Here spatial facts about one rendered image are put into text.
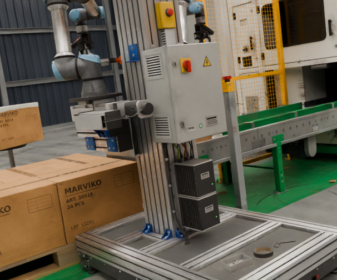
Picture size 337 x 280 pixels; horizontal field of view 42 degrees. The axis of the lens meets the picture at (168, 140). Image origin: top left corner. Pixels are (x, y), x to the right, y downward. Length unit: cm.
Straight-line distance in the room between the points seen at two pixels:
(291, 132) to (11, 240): 240
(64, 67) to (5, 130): 213
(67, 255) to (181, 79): 138
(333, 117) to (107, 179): 234
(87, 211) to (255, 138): 147
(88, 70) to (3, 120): 218
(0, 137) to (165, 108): 260
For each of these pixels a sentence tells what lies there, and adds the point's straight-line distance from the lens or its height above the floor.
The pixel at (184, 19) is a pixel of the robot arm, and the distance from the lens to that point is 283.
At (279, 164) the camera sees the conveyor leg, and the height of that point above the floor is 24.
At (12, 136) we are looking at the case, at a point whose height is 72.
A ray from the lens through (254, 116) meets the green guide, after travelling 438.
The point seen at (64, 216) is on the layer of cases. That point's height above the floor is 32.
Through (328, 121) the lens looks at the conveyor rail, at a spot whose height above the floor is 48.
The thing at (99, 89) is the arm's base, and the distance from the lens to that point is 244.
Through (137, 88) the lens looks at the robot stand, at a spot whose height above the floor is 105.
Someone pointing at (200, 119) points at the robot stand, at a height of 86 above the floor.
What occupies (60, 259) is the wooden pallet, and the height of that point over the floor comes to 7.
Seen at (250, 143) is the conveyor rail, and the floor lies 49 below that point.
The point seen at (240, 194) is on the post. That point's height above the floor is 19.
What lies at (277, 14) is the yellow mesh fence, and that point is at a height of 160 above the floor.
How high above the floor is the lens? 108
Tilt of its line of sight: 8 degrees down
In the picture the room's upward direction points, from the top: 8 degrees counter-clockwise
